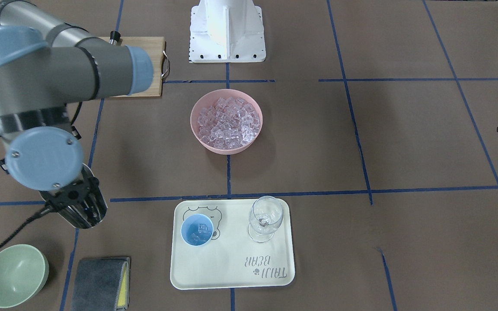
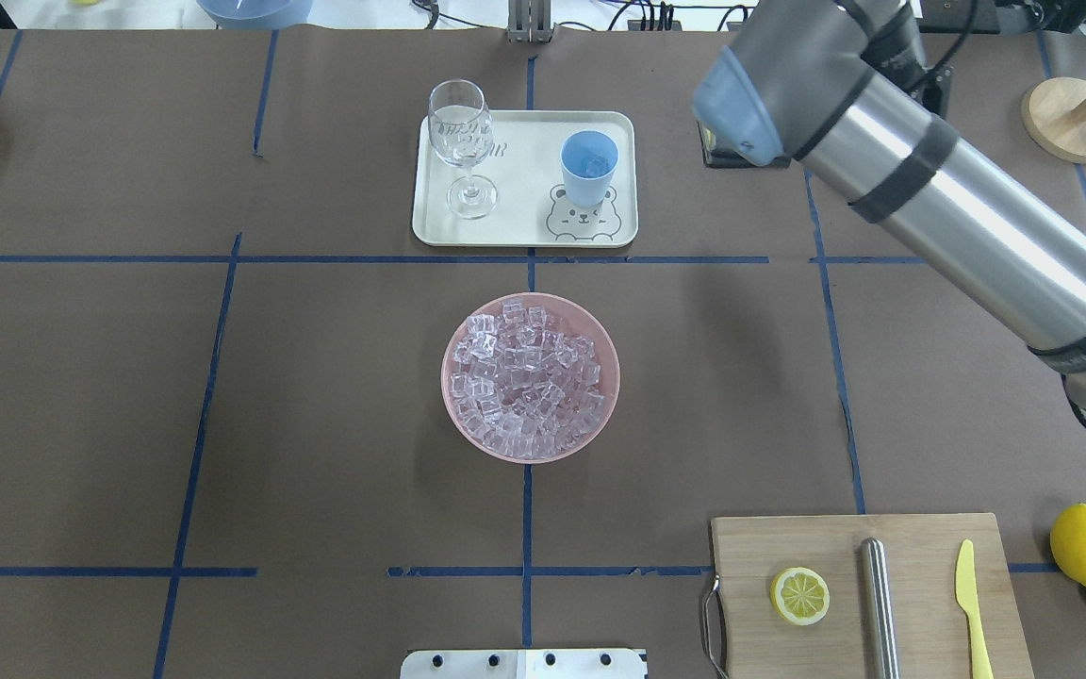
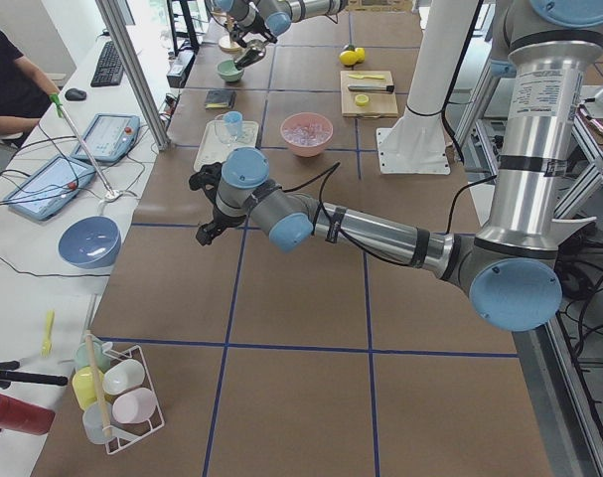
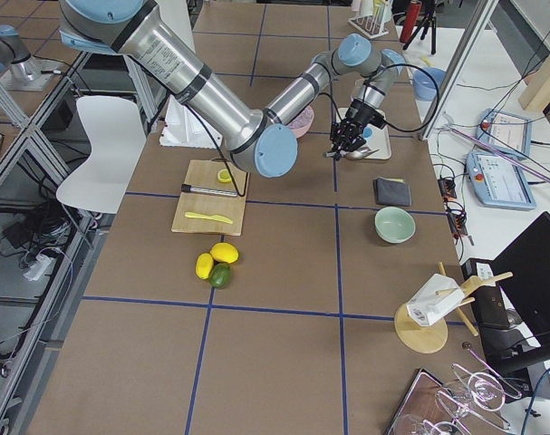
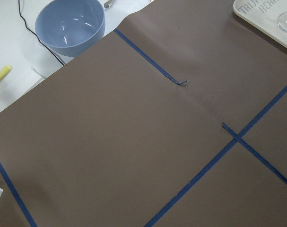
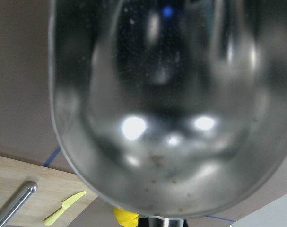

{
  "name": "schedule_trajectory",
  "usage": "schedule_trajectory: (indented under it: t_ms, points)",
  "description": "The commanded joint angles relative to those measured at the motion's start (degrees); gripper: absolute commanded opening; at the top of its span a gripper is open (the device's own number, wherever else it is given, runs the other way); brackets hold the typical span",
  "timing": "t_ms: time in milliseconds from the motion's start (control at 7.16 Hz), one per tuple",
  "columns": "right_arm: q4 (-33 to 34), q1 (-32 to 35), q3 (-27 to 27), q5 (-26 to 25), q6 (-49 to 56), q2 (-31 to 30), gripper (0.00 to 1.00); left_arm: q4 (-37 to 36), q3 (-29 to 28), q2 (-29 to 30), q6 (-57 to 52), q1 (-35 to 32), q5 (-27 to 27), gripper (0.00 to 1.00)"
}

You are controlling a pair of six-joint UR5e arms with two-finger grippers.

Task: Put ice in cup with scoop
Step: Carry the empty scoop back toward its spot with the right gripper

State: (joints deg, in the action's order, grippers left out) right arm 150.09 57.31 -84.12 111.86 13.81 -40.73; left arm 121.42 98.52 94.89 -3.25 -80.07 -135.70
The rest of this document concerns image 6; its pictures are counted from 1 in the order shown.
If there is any stainless steel ice scoop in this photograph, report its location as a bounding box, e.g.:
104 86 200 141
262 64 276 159
48 0 287 227

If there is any yellow lemon round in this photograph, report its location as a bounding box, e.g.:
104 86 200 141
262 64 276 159
113 207 140 227

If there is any wooden cutting board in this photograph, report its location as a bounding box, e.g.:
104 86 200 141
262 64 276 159
0 156 97 227

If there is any yellow plastic knife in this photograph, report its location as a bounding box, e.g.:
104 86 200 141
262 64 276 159
43 191 87 226

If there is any steel muddler black cap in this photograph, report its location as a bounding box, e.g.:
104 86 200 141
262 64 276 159
0 181 38 227

